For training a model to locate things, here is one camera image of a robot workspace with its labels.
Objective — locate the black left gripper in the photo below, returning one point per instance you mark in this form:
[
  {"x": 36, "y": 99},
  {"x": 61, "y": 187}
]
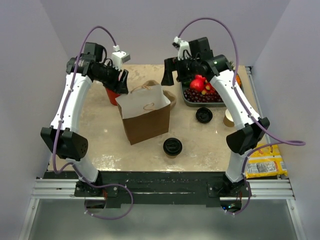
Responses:
[{"x": 121, "y": 87}]

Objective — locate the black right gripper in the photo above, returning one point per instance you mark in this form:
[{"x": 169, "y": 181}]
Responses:
[{"x": 170, "y": 65}]

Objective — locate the brown paper bag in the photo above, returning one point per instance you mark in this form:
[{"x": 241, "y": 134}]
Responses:
[{"x": 145, "y": 112}]

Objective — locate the black coffee cup lid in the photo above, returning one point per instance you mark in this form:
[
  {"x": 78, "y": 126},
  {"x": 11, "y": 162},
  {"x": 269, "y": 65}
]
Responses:
[{"x": 172, "y": 145}]

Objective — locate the brown paper coffee cup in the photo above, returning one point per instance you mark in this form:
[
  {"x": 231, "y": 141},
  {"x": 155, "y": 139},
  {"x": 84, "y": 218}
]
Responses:
[{"x": 172, "y": 155}]

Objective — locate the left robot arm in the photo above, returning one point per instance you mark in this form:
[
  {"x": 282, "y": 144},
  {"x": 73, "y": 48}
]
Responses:
[{"x": 62, "y": 135}]

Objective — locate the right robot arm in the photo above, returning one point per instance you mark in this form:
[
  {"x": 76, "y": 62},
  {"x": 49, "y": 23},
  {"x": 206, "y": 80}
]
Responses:
[{"x": 197, "y": 58}]

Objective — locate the red straw holder cup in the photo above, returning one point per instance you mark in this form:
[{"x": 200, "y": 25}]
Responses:
[{"x": 112, "y": 96}]

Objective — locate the green lime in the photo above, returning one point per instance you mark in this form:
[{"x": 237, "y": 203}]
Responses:
[{"x": 186, "y": 83}]

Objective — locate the bunch of dark red grapes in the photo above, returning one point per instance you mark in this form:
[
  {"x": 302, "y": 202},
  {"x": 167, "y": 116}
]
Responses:
[{"x": 205, "y": 96}]

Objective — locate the pineapple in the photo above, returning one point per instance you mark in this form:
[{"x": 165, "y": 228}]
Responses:
[{"x": 238, "y": 79}]

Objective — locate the grey fruit tray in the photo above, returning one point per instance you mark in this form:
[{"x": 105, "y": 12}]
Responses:
[{"x": 208, "y": 87}]

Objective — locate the open brown paper cup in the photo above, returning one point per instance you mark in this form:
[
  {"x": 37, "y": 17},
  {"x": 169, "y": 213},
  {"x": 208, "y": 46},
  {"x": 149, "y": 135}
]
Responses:
[{"x": 228, "y": 120}]

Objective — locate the yellow snack bag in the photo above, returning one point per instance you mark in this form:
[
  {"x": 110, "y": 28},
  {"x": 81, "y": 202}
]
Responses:
[{"x": 266, "y": 162}]

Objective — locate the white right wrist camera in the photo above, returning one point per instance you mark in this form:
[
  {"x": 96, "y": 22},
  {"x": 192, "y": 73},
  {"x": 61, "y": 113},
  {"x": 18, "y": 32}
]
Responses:
[{"x": 183, "y": 48}]

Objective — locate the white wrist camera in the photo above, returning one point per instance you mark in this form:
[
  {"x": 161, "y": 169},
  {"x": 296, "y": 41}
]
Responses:
[
  {"x": 119, "y": 57},
  {"x": 183, "y": 48}
]

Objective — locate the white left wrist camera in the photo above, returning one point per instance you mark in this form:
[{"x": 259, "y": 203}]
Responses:
[{"x": 119, "y": 57}]

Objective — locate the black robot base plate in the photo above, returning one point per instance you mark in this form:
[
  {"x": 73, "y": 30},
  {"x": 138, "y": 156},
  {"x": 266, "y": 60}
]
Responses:
[{"x": 157, "y": 187}]

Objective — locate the aluminium frame rail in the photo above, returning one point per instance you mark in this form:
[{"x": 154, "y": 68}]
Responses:
[{"x": 64, "y": 189}]

